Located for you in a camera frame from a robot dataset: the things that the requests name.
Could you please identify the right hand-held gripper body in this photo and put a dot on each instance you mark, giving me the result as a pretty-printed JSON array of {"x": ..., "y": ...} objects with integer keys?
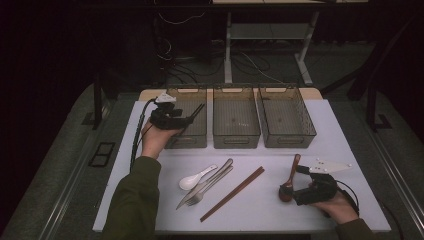
[{"x": 320, "y": 190}]

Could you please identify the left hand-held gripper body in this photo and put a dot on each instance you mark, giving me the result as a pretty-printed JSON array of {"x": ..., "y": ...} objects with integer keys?
[{"x": 163, "y": 120}]

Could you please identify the brown wooden spoon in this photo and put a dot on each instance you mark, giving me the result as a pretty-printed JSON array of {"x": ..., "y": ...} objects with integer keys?
[{"x": 293, "y": 171}]

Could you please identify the transparent grey storage bin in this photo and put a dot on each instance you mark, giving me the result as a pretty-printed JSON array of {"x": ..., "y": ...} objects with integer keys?
[
  {"x": 200, "y": 131},
  {"x": 236, "y": 116},
  {"x": 286, "y": 116}
]

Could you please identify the black chopstick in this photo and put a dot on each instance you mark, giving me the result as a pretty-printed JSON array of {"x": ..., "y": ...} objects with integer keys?
[
  {"x": 200, "y": 112},
  {"x": 198, "y": 109}
]

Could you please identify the steel table knife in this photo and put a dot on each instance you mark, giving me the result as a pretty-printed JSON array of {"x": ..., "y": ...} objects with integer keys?
[{"x": 226, "y": 164}]

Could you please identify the brown wooden chopstick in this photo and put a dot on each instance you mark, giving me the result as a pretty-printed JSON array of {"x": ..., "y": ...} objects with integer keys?
[
  {"x": 233, "y": 196},
  {"x": 231, "y": 193}
]

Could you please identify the white ceramic spoon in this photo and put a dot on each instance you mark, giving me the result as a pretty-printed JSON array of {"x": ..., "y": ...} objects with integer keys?
[{"x": 188, "y": 182}]

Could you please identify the steel fork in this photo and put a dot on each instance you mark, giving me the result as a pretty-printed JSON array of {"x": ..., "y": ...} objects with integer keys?
[{"x": 196, "y": 200}]

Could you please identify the person's left hand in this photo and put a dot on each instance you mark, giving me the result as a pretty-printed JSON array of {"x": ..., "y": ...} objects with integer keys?
[{"x": 155, "y": 141}]

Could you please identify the person's right hand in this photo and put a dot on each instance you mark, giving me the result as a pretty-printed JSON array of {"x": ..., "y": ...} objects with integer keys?
[{"x": 340, "y": 208}]

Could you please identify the white table cover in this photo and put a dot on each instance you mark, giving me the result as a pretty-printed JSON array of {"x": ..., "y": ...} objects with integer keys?
[{"x": 266, "y": 213}]

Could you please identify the black metal stand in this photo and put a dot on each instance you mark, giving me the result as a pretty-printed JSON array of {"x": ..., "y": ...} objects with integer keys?
[
  {"x": 97, "y": 106},
  {"x": 371, "y": 110}
]

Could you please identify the white metal desk frame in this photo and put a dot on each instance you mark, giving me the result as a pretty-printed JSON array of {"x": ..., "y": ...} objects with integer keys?
[{"x": 228, "y": 50}]

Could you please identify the metal floor rail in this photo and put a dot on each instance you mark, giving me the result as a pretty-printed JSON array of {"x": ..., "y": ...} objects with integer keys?
[
  {"x": 401, "y": 186},
  {"x": 67, "y": 193}
]

